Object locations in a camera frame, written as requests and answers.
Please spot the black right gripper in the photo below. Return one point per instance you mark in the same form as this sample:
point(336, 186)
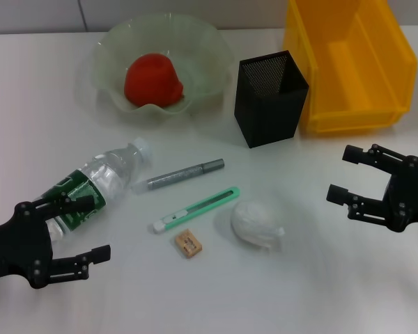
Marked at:
point(411, 195)

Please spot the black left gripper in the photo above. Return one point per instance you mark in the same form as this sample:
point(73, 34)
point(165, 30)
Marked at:
point(17, 247)

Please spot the clear bottle with green label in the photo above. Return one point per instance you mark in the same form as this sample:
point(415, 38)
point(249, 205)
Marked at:
point(115, 167)

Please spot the white paper ball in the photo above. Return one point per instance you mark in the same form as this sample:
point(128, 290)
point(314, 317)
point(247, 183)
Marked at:
point(251, 219)

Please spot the black mesh pen holder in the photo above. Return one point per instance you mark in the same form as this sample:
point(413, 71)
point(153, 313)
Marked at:
point(271, 118)

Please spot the grey marker pen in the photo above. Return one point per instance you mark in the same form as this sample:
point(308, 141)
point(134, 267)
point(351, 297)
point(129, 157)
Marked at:
point(181, 174)

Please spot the green utility knife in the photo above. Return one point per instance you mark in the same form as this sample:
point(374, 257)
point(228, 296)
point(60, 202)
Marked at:
point(202, 205)

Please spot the green glass fruit plate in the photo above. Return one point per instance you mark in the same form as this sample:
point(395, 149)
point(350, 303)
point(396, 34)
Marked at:
point(202, 52)

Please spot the small wooden pencil sharpener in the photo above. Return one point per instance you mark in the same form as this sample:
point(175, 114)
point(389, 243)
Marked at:
point(189, 243)

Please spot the yellow plastic bin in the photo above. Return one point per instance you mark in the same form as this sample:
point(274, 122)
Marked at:
point(369, 69)

